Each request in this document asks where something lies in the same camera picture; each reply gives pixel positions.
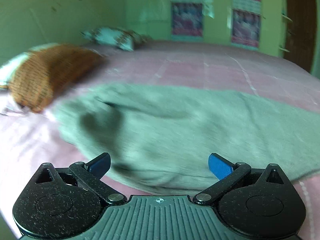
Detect pink checked bed sheet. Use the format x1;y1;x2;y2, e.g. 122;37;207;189
1;42;319;237

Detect white patterned pillow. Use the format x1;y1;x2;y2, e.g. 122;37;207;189
80;27;151;51
0;43;59;90

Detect grey knit pants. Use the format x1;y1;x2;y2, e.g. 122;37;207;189
54;83;319;195

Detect white patterned far pillow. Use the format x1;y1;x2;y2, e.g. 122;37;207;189
80;27;151;51

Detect dark brown wooden door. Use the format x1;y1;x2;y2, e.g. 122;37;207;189
284;0;317;73

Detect orange striped pillow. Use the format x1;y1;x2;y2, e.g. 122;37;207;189
8;44;105;113

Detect pink pillow under orange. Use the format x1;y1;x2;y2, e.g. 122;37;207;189
1;89;30;116

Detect cream corner shelf unit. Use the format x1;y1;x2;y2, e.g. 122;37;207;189
279;0;292;57

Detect lower left calendar poster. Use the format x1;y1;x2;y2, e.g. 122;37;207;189
171;3;203;37

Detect lower right calendar poster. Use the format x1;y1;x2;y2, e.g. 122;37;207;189
231;10;261;50

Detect white patterned near pillow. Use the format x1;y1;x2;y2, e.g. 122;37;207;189
0;43;59;90

